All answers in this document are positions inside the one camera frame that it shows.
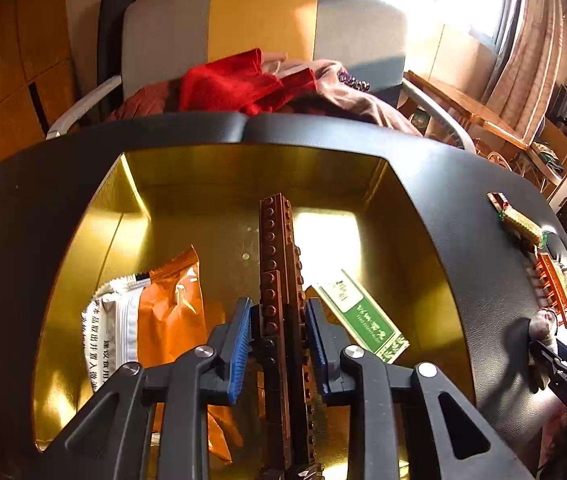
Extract wooden side table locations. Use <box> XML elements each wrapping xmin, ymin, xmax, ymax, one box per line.
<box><xmin>403</xmin><ymin>70</ymin><xmax>530</xmax><ymax>152</ymax></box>

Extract orange brick fence piece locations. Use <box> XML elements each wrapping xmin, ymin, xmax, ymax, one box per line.
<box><xmin>526</xmin><ymin>251</ymin><xmax>567</xmax><ymax>329</ymax></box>

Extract small beige object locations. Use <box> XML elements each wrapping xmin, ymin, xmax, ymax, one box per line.
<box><xmin>527</xmin><ymin>309</ymin><xmax>560</xmax><ymax>393</ymax></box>

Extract grey and yellow armchair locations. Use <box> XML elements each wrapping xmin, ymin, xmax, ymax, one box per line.
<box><xmin>46</xmin><ymin>0</ymin><xmax>477</xmax><ymax>152</ymax></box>

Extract green and white tea packet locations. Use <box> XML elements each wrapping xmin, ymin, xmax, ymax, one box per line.
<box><xmin>306</xmin><ymin>268</ymin><xmax>410</xmax><ymax>365</ymax></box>

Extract beige curtain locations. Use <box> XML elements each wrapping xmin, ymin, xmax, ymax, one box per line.
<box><xmin>483</xmin><ymin>0</ymin><xmax>565</xmax><ymax>137</ymax></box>

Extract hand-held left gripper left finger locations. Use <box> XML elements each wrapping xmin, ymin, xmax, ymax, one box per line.
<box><xmin>43</xmin><ymin>296</ymin><xmax>264</xmax><ymax>480</ymax></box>

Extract red cloth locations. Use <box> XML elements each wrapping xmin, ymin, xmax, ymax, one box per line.
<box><xmin>178</xmin><ymin>49</ymin><xmax>317</xmax><ymax>116</ymax></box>

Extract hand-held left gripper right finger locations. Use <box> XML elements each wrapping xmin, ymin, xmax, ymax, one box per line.
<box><xmin>304</xmin><ymin>298</ymin><xmax>534</xmax><ymax>480</ymax></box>

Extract purple bead bracelet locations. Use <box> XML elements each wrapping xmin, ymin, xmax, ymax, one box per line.
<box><xmin>338</xmin><ymin>72</ymin><xmax>372</xmax><ymax>92</ymax></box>

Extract brown clothes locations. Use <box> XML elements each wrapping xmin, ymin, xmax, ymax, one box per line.
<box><xmin>108</xmin><ymin>60</ymin><xmax>424</xmax><ymax>137</ymax></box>

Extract gold tin container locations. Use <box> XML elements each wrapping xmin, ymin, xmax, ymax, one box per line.
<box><xmin>30</xmin><ymin>147</ymin><xmax>477</xmax><ymax>480</ymax></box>

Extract long brown building brick bar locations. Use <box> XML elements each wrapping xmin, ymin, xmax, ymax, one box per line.
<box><xmin>258</xmin><ymin>192</ymin><xmax>325</xmax><ymax>480</ymax></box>

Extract orange and white snack packet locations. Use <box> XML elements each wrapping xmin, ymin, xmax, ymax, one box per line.
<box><xmin>82</xmin><ymin>245</ymin><xmax>244</xmax><ymax>463</ymax></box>

